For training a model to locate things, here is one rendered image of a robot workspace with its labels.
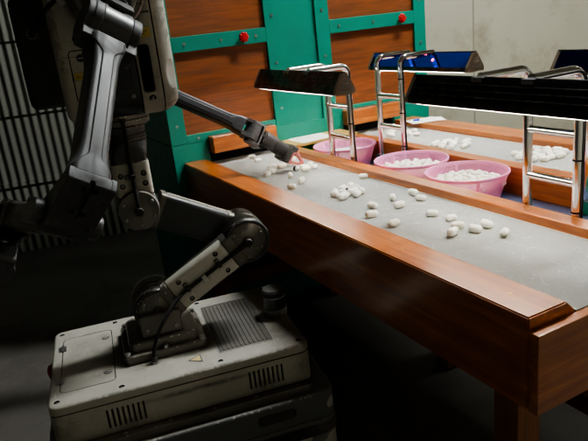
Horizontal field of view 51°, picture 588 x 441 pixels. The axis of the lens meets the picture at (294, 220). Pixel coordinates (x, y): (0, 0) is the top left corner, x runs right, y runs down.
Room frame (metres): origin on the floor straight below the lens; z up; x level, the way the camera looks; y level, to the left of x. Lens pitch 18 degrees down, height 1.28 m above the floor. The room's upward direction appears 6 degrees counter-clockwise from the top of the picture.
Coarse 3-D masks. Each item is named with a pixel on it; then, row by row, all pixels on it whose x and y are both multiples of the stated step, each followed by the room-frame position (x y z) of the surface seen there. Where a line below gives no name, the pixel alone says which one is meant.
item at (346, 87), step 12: (264, 72) 2.49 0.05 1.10; (276, 72) 2.39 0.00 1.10; (300, 72) 2.23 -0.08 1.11; (312, 72) 2.15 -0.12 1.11; (324, 72) 2.09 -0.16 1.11; (336, 72) 2.02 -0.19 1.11; (264, 84) 2.43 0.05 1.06; (276, 84) 2.34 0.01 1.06; (288, 84) 2.27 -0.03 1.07; (300, 84) 2.18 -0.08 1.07; (312, 84) 2.11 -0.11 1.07; (324, 84) 2.05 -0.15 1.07; (336, 84) 1.98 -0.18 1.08; (348, 84) 1.99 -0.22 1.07
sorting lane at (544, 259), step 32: (320, 192) 1.93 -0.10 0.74; (384, 192) 1.85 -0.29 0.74; (384, 224) 1.55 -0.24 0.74; (416, 224) 1.52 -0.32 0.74; (448, 224) 1.49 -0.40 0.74; (512, 224) 1.44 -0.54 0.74; (480, 256) 1.26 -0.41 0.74; (512, 256) 1.24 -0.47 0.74; (544, 256) 1.22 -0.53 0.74; (576, 256) 1.20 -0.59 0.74; (544, 288) 1.07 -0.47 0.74; (576, 288) 1.06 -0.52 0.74
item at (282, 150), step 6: (276, 144) 2.24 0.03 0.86; (282, 144) 2.25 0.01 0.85; (288, 144) 2.29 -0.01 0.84; (270, 150) 2.27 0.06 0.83; (276, 150) 2.25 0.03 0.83; (282, 150) 2.25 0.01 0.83; (288, 150) 2.26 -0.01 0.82; (294, 150) 2.25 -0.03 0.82; (276, 156) 2.30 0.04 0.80; (282, 156) 2.26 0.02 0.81; (288, 156) 2.24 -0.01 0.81
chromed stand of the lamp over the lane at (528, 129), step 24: (480, 72) 1.46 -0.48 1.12; (504, 72) 1.48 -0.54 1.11; (528, 72) 1.52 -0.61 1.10; (552, 72) 1.34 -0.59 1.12; (576, 72) 1.36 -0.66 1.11; (528, 120) 1.52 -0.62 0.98; (576, 120) 1.39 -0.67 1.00; (528, 144) 1.52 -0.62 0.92; (576, 144) 1.39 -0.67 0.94; (528, 168) 1.52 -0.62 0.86; (576, 168) 1.39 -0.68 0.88; (528, 192) 1.52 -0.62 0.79; (576, 192) 1.39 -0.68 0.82; (576, 216) 1.39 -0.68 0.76
